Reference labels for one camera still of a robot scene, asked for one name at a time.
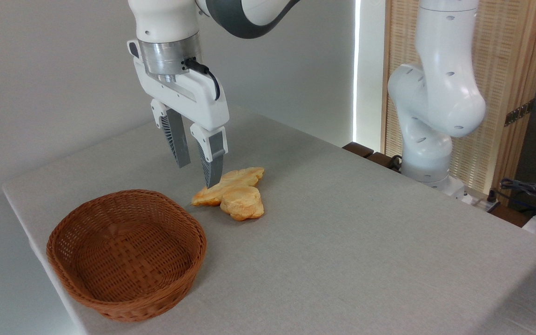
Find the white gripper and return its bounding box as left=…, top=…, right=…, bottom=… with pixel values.
left=127, top=40, right=230, bottom=189

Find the round thick bread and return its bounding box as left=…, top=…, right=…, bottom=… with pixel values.
left=220, top=186, right=265, bottom=221

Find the long leaf-shaped bread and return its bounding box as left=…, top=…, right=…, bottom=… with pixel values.
left=191, top=167, right=266, bottom=207

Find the brown wicker basket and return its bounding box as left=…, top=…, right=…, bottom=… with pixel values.
left=46, top=189, right=208, bottom=323

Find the dark wooden block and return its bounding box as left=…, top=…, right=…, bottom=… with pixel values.
left=366, top=151, right=402, bottom=171
left=342, top=141, right=375, bottom=159

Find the grey tablecloth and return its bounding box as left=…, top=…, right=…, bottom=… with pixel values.
left=2, top=106, right=536, bottom=335

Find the wooden slatted screen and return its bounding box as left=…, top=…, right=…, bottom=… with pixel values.
left=382, top=0, right=536, bottom=201

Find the black screen hinge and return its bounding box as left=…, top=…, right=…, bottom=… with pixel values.
left=504, top=99, right=536, bottom=127

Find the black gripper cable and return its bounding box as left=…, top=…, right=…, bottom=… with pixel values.
left=184, top=57, right=221, bottom=101

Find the black cable bundle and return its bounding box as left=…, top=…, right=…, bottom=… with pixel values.
left=488, top=173, right=536, bottom=220

